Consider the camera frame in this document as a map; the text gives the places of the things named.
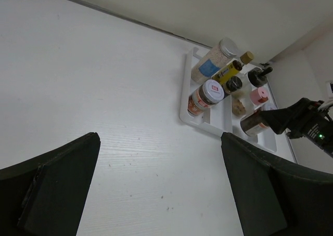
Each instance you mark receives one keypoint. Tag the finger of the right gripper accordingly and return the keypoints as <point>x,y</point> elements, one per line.
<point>281,119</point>

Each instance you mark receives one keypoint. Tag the tall jar silver lid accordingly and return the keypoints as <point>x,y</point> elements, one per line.
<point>214,60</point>

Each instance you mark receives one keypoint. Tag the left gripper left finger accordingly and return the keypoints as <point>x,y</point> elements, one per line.
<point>46,195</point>

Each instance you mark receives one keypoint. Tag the yellow bottle cork cap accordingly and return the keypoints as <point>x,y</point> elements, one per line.
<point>233,68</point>

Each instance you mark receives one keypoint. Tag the white divided tray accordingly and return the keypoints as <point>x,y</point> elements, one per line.
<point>219,118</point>

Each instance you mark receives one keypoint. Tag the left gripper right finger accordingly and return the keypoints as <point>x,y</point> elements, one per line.
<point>275,196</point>

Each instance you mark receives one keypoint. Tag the pink lid spice bottle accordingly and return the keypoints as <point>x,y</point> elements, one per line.
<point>244,104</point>

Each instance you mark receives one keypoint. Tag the dark jar white lid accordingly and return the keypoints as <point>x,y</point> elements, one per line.
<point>253,124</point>

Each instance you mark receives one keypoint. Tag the small black pepper grinder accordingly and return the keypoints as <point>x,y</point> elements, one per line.
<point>232,85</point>

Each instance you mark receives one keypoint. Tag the jar black lid beige contents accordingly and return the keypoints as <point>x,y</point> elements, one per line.
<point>257,77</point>

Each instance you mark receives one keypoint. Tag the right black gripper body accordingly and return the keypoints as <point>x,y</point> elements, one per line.
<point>311,120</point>

